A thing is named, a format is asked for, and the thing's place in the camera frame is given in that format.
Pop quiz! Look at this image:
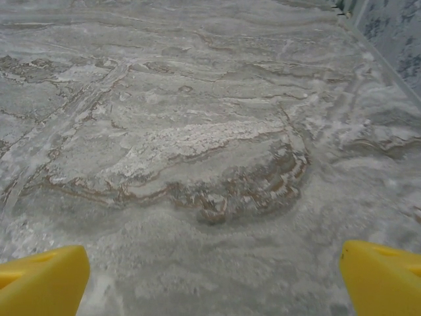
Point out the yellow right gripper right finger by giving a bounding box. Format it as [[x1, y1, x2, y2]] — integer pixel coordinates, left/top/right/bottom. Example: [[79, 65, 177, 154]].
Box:
[[339, 240, 421, 316]]

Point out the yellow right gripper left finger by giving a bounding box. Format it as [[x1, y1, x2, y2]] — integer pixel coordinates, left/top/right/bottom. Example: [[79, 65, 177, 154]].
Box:
[[0, 245, 91, 316]]

